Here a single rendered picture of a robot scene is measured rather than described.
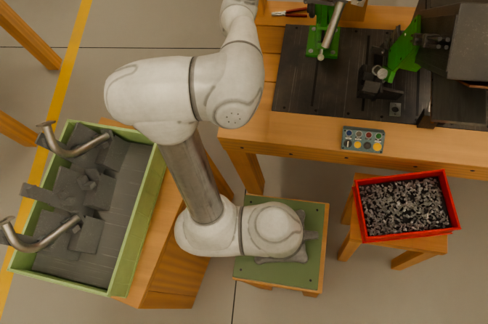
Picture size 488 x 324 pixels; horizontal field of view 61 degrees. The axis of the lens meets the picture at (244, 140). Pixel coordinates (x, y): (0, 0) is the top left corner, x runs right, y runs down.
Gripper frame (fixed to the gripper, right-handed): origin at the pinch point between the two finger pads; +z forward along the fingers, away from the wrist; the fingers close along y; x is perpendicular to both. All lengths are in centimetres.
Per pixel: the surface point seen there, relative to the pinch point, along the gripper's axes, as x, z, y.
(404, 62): -5.1, 25.0, -15.9
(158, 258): -26, -41, -108
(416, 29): -7.0, 21.8, -3.8
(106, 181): -5, -67, -93
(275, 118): 7, -6, -55
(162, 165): 2, -46, -86
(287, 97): 15, -3, -49
